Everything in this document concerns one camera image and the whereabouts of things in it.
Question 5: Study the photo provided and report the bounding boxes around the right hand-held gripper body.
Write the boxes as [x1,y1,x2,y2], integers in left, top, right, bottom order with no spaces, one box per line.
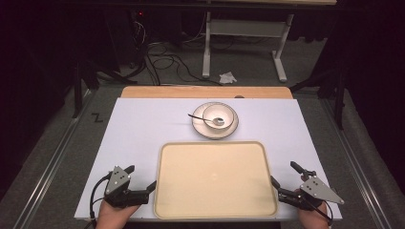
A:
[278,176,346,212]

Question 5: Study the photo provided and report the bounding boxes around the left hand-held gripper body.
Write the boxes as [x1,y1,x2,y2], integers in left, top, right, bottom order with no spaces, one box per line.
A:
[103,165,150,210]

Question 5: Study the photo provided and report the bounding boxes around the person's right hand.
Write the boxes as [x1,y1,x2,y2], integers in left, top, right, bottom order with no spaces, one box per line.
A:
[297,199,330,229]

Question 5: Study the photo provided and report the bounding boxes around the person's left hand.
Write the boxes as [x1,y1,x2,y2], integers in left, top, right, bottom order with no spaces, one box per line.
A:
[95,199,140,229]

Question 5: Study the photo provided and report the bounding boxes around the white table sheet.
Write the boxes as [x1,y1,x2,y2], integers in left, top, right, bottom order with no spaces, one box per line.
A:
[74,97,343,222]

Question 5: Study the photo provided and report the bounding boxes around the beige plastic tray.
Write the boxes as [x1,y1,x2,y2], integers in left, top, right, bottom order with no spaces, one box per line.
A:
[153,140,279,220]

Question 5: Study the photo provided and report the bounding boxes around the white plate with dark rim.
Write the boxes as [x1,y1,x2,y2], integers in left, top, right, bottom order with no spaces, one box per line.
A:
[191,101,240,140]

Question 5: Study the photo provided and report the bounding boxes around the black metal stand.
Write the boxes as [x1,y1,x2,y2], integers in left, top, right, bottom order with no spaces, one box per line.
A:
[288,61,349,131]
[72,59,139,119]

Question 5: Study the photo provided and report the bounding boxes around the metal spoon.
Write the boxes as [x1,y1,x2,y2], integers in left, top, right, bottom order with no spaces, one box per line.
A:
[187,114,225,126]

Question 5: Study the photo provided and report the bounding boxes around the white bowl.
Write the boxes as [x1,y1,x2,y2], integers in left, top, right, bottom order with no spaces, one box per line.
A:
[202,104,236,131]

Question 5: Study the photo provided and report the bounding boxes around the crumpled white tissue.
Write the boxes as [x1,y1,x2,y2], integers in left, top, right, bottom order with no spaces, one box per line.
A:
[219,72,238,85]

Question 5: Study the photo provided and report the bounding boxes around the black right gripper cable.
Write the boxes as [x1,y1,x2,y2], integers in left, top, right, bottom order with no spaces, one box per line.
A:
[305,196,334,227]

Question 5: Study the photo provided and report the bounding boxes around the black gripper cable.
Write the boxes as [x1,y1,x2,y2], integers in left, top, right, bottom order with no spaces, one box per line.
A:
[83,174,112,229]
[305,196,334,227]

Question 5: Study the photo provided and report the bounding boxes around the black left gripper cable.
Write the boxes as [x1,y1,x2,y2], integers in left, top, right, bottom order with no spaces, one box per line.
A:
[83,174,112,229]

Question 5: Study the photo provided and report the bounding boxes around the metal floor rail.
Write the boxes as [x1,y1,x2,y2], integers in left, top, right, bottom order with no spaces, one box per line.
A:
[12,89,96,229]
[320,98,388,229]

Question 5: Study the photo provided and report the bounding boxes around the black floor cables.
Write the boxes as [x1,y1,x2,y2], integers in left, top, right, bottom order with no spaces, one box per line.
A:
[128,18,224,87]

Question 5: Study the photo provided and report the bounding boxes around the white metal desk frame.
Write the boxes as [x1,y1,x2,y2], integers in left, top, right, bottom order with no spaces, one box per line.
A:
[202,0,338,83]

